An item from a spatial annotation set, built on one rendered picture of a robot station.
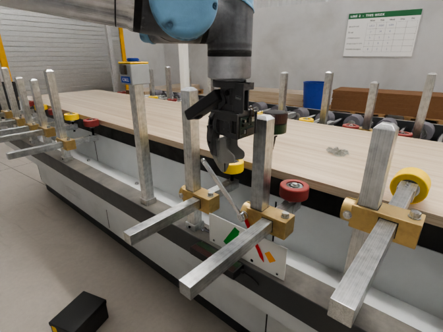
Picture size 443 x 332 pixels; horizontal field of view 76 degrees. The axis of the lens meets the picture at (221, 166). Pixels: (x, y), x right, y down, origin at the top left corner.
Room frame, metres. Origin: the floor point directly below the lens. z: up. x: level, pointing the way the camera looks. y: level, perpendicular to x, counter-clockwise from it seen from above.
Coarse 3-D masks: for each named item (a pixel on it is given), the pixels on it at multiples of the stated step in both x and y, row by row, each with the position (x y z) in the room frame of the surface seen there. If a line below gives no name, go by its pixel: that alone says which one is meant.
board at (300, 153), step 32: (64, 96) 2.51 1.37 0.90; (96, 96) 2.51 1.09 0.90; (128, 96) 2.51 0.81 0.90; (128, 128) 1.38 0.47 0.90; (160, 128) 1.36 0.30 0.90; (288, 128) 1.36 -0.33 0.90; (320, 128) 1.36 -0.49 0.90; (352, 128) 1.36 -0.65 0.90; (288, 160) 0.92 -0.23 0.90; (320, 160) 0.92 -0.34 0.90; (352, 160) 0.92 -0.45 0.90; (416, 160) 0.92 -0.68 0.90; (352, 192) 0.68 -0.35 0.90; (384, 192) 0.67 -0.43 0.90
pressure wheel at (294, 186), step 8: (280, 184) 0.71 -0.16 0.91; (288, 184) 0.71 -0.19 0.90; (296, 184) 0.70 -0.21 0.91; (304, 184) 0.71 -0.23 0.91; (280, 192) 0.70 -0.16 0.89; (288, 192) 0.67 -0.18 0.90; (296, 192) 0.67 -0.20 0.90; (304, 192) 0.67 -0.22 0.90; (288, 200) 0.67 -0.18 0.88; (296, 200) 0.67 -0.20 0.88; (304, 200) 0.67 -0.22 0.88
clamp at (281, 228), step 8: (248, 208) 0.64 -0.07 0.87; (272, 208) 0.64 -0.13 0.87; (248, 216) 0.64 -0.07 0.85; (256, 216) 0.62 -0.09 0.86; (264, 216) 0.61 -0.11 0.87; (272, 216) 0.60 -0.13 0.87; (280, 216) 0.60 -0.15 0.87; (272, 224) 0.59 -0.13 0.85; (280, 224) 0.58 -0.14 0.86; (288, 224) 0.58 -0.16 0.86; (272, 232) 0.59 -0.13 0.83; (280, 232) 0.58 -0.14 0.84; (288, 232) 0.59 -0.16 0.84
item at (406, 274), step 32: (96, 128) 1.63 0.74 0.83; (128, 160) 1.43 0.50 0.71; (160, 160) 1.24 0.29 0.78; (64, 192) 2.13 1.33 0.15; (320, 192) 0.75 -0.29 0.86; (96, 224) 1.85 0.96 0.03; (128, 224) 1.49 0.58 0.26; (320, 224) 0.74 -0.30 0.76; (160, 256) 1.29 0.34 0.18; (320, 256) 0.73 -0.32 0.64; (416, 256) 0.58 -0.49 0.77; (224, 288) 0.99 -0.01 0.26; (384, 288) 0.61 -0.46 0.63; (416, 288) 0.56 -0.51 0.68; (224, 320) 1.02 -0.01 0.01; (256, 320) 0.87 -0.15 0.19
